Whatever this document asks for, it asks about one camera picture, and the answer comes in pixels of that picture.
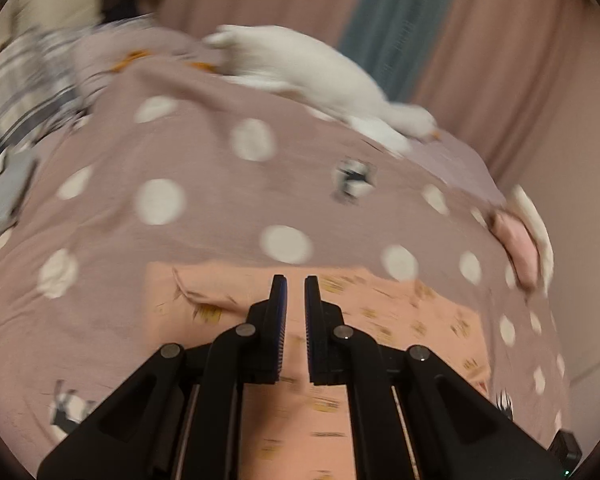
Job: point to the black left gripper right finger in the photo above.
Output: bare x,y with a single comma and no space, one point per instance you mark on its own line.
412,416

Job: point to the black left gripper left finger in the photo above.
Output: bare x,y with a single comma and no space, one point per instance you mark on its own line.
179,415

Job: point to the peach cartoon print shirt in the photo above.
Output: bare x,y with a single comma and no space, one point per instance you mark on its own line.
296,429

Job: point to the mauve polka dot bedspread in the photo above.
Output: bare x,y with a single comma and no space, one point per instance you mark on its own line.
167,213

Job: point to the pink curtain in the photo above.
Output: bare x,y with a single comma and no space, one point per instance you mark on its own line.
493,76

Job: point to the plaid grey blanket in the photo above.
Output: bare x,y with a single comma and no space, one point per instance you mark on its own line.
38,87

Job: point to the white goose plush toy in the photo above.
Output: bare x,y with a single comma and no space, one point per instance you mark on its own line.
282,61

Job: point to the teal curtain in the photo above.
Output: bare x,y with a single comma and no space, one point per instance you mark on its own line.
392,39

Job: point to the grey pillow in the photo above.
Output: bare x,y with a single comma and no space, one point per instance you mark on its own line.
54,14

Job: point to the black tracking camera box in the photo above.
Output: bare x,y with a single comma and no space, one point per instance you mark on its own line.
566,449

